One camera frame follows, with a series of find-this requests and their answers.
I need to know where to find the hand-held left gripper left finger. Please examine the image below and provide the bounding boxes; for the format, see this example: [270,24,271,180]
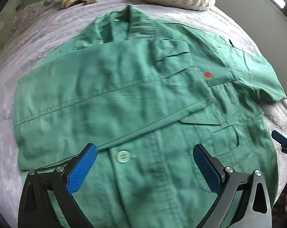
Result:
[17,143,97,228]

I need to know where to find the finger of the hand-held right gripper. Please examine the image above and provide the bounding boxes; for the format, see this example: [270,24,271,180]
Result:
[271,130,287,153]

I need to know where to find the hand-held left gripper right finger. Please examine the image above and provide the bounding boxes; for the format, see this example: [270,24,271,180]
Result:
[193,144,273,228]

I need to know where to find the green jacket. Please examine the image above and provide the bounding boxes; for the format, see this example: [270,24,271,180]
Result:
[13,4,287,228]

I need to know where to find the lavender plush blanket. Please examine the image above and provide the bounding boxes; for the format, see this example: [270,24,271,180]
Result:
[0,0,287,228]

